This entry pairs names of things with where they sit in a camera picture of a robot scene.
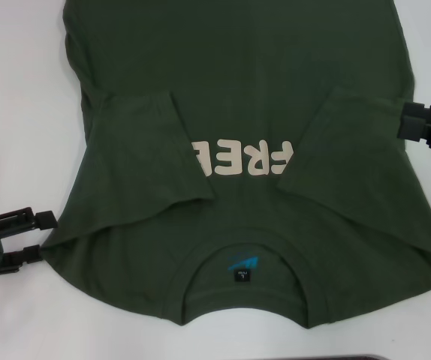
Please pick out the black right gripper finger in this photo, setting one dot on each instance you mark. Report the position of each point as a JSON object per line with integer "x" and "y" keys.
{"x": 414, "y": 110}
{"x": 412, "y": 128}

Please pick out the dark green FREE t-shirt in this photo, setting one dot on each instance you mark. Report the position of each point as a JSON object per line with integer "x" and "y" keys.
{"x": 238, "y": 75}

